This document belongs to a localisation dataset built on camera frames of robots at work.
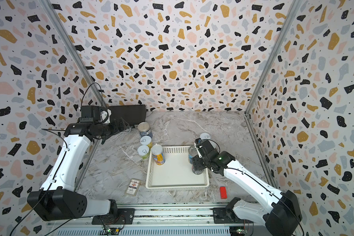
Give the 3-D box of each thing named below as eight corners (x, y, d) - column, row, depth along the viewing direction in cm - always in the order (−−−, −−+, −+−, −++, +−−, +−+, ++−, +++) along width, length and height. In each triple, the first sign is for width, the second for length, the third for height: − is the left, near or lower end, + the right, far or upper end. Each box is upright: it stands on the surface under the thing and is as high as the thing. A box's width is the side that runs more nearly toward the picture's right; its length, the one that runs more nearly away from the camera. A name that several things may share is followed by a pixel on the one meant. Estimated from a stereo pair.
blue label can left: (139, 140, 106) (136, 131, 98) (142, 131, 111) (138, 122, 103) (151, 140, 106) (148, 131, 98) (153, 131, 111) (150, 122, 103)
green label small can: (138, 159, 97) (136, 154, 92) (140, 150, 101) (138, 145, 96) (150, 159, 97) (148, 154, 92) (151, 150, 101) (150, 145, 96)
